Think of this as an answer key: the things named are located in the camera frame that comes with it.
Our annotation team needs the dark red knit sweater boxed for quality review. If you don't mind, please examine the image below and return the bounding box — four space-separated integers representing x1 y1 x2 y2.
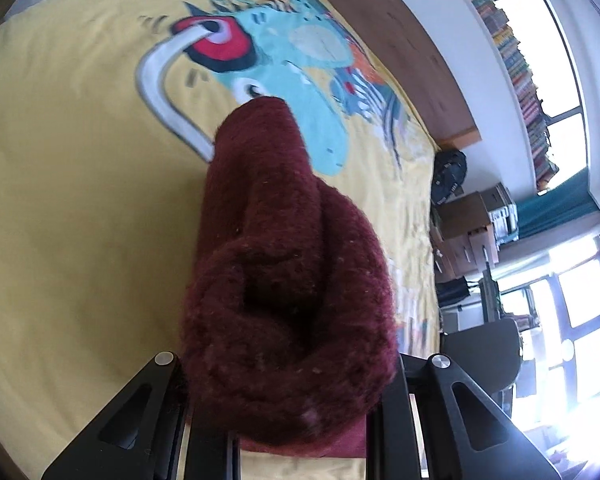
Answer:
177 97 401 461

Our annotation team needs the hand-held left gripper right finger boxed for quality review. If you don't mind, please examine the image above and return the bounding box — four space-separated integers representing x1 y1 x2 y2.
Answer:
367 352 556 480

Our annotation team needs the row of colourful books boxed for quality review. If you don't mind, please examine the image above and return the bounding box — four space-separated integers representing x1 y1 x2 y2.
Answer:
440 0 561 193

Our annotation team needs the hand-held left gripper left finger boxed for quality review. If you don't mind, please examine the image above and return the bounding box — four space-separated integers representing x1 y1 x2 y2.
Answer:
42 350 241 480

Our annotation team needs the yellow printed blanket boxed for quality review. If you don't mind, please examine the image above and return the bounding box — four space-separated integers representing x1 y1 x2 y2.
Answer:
0 0 443 480

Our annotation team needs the wooden drawer unit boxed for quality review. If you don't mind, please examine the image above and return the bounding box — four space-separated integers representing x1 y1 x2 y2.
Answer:
432 225 501 281

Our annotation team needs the teal curtain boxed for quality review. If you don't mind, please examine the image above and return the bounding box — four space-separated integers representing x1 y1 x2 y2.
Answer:
515 167 600 241

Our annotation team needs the window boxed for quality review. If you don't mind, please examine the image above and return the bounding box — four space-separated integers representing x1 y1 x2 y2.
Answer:
472 0 597 173

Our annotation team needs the brown cardboard box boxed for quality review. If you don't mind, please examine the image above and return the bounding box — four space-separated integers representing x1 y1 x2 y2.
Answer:
440 182 518 241

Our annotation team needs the wooden headboard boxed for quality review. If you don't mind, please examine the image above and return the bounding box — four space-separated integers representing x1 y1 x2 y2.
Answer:
292 0 482 151

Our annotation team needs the black backpack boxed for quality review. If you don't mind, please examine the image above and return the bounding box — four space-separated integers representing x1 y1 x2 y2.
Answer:
430 149 468 206

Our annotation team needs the black chair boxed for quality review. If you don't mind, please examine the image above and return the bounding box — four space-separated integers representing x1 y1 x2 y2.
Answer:
440 317 523 401

